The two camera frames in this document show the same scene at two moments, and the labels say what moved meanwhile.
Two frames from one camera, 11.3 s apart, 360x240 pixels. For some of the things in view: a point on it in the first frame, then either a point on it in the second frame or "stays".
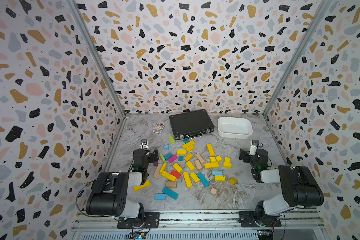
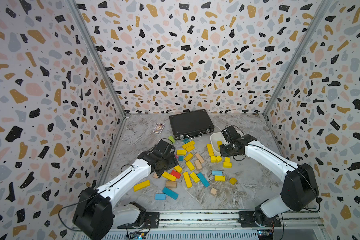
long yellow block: (188, 180) stays
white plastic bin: (234, 127) -> (214, 137)
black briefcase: (191, 124) stays
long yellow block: (211, 150) stays
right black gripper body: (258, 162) -> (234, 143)
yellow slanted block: (168, 175) stays
